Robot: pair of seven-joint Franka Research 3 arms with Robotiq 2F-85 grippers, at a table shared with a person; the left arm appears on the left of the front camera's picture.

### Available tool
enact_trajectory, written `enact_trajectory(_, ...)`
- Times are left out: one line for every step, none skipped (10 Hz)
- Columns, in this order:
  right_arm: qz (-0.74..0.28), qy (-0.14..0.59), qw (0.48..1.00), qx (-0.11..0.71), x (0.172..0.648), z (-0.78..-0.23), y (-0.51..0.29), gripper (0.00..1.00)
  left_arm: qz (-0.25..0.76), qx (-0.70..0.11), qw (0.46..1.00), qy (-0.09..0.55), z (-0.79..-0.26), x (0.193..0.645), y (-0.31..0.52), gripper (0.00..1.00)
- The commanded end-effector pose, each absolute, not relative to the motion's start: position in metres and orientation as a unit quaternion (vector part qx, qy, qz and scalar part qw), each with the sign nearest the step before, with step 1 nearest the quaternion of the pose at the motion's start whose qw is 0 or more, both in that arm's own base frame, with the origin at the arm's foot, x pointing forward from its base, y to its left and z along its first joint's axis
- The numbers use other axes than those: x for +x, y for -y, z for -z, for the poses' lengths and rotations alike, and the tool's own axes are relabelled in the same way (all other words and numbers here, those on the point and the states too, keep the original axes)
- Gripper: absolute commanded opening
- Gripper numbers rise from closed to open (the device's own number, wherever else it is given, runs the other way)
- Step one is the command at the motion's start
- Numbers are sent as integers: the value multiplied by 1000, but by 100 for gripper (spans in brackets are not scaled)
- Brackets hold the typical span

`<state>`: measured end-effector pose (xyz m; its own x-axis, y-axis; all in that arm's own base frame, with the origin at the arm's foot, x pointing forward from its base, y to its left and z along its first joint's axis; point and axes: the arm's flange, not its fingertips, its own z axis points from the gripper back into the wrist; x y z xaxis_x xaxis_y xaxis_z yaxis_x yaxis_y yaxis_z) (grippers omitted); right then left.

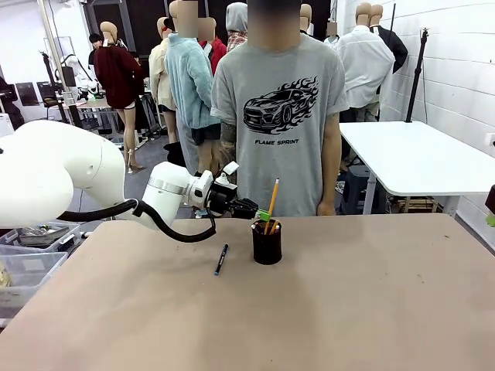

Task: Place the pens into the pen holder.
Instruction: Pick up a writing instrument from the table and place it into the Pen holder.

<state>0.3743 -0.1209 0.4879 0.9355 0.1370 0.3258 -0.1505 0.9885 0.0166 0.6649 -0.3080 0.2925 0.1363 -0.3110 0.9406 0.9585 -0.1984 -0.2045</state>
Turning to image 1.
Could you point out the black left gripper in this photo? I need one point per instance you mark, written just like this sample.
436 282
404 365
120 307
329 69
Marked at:
222 199

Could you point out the yellow pencil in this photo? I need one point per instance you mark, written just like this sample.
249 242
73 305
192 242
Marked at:
274 199

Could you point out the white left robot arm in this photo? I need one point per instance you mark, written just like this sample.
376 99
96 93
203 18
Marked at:
46 174

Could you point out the person's tattooed right forearm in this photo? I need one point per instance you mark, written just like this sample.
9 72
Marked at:
228 143

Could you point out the person's left forearm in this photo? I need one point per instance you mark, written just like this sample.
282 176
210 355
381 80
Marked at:
332 162

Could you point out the orange pen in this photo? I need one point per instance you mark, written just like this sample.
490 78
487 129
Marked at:
275 227

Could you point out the black mesh pen holder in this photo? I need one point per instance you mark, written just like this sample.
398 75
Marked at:
267 249

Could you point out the person's left hand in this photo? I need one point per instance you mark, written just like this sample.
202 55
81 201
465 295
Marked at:
326 208

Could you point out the person in grey T-shirt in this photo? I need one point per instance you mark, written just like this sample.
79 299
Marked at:
278 174

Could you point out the black marker with blue cap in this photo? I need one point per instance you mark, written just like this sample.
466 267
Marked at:
221 259

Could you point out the white side table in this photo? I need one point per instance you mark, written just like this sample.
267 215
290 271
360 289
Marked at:
417 154

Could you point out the mannequin in light blue fleece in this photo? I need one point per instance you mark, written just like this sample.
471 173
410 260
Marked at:
189 85

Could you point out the mannequin in red jacket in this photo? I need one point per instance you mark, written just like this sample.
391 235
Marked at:
218 54

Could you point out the mannequin in beige jacket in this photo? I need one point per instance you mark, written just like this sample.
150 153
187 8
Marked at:
158 77

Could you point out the black tripod pole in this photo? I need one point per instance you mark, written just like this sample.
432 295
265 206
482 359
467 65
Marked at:
416 77

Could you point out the mannequin in white shirt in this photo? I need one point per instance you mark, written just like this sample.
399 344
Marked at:
363 65

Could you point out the mannequin in maroon sweater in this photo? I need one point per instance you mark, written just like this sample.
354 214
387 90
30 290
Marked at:
116 77

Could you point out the cluttered background work table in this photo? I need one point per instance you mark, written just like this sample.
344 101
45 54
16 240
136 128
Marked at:
93 104

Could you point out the mannequin in plaid hooded shirt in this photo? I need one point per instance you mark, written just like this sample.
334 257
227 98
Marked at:
236 19

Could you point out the mannequin in black jacket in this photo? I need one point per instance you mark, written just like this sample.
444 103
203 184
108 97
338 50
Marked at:
396 46

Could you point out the clear bin with contents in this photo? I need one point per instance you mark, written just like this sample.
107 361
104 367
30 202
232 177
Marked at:
42 233

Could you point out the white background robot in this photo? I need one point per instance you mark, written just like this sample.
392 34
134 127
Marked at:
75 73

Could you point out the black office chair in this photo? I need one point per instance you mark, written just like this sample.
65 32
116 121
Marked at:
27 94
48 94

